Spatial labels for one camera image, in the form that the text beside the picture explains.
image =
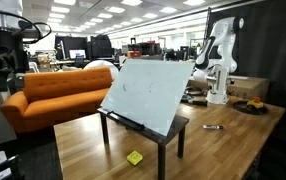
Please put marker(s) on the white whiteboard panel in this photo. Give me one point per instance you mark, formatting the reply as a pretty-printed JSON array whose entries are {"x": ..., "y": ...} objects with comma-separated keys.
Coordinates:
[{"x": 149, "y": 92}]

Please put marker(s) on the yellow square sticky block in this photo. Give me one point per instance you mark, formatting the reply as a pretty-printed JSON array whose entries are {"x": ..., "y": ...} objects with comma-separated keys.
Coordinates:
[{"x": 134, "y": 157}]

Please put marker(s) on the white idle robot arm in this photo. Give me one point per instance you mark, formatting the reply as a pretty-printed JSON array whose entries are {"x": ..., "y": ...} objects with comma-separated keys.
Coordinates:
[{"x": 215, "y": 61}]

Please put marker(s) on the whiteboard marker pen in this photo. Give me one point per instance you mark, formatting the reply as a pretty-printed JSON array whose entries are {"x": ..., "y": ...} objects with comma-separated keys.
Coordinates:
[{"x": 213, "y": 127}]

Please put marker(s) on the orange fabric sofa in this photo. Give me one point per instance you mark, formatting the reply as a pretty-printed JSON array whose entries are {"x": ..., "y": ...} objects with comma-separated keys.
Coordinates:
[{"x": 55, "y": 97}]

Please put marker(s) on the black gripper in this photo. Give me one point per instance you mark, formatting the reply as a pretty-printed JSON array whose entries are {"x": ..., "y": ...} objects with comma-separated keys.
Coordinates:
[{"x": 13, "y": 59}]

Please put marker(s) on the computer monitor in background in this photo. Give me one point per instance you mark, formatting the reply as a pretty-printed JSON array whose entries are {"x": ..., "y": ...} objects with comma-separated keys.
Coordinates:
[{"x": 77, "y": 53}]

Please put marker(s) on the white working robot arm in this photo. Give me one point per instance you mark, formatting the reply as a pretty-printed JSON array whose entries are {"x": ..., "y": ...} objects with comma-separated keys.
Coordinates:
[{"x": 15, "y": 31}]

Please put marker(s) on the cardboard box on table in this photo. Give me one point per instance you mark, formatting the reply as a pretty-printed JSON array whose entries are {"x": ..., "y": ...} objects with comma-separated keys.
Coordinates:
[{"x": 242, "y": 87}]

